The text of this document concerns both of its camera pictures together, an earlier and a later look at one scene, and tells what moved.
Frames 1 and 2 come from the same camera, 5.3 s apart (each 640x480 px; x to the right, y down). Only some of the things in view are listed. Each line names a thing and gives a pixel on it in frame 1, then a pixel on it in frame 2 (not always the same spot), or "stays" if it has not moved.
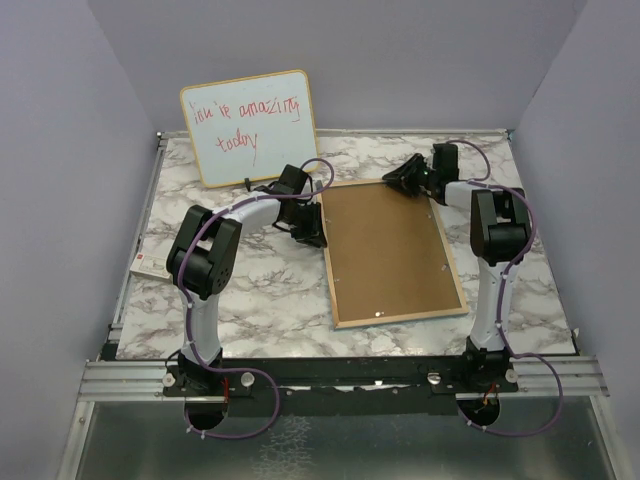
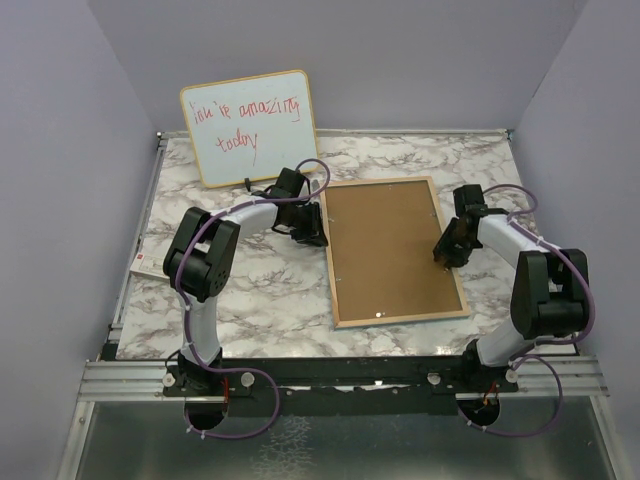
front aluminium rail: x=144 y=381 stays
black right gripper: x=401 y=177 → x=458 y=258
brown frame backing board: x=388 y=253 stays
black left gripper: x=311 y=234 stays
